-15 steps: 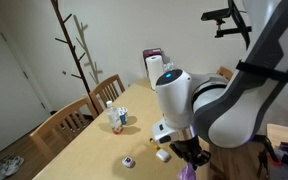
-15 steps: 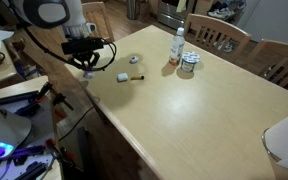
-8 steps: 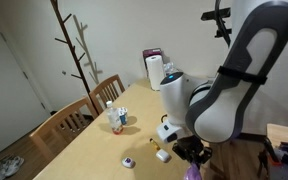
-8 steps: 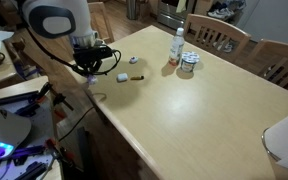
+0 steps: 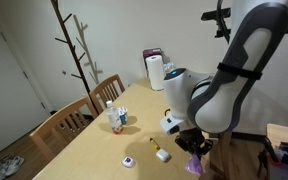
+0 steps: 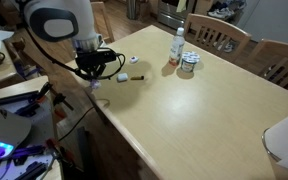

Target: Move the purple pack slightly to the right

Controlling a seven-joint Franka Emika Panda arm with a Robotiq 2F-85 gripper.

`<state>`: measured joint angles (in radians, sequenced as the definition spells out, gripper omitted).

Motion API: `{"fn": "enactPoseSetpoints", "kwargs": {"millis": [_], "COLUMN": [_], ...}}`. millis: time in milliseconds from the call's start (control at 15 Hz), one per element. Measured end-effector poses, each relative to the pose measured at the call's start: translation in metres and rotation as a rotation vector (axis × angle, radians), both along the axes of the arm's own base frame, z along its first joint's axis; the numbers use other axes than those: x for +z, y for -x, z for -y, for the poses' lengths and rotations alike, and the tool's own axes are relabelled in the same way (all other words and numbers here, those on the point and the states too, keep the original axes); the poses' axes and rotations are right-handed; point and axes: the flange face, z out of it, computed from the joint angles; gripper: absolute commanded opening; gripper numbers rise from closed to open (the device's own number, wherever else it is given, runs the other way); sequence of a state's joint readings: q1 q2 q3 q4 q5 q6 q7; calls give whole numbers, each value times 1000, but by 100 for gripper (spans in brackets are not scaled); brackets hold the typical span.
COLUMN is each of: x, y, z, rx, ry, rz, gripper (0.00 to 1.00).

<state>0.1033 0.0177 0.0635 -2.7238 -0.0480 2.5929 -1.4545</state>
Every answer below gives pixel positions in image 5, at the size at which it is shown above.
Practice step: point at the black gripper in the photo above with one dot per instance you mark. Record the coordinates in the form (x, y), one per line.
(192, 140)

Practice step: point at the purple pack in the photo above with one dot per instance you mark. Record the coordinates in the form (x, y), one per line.
(194, 165)

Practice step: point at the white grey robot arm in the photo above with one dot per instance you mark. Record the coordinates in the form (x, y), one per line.
(227, 86)

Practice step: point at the wooden slatted chair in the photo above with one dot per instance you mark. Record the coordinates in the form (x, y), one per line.
(62, 121)
(108, 90)
(219, 156)

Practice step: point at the white earbud case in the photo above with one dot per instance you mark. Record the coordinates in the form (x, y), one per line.
(162, 155)

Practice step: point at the yellow black lighter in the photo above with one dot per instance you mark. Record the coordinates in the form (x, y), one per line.
(154, 143)

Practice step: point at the white round case purple dot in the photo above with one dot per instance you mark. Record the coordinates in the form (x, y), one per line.
(128, 162)

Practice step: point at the black orange clamp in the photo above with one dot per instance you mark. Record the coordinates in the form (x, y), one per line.
(267, 155)

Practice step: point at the clear plastic bottle red label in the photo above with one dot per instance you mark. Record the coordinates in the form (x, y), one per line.
(114, 118)

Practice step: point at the wooden side table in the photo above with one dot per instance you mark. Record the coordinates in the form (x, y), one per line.
(284, 133)

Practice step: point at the white paper towel roll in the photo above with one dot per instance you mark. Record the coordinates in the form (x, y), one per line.
(155, 73)

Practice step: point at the purple box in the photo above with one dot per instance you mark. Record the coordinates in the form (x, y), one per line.
(150, 52)

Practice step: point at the brown coat rack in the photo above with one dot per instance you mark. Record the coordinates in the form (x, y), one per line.
(74, 56)

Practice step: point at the white sneaker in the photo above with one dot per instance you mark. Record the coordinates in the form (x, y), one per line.
(1, 166)
(14, 164)

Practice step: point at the white door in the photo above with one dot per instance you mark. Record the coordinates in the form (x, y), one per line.
(7, 100)

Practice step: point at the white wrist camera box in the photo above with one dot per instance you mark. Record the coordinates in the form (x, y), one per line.
(170, 125)

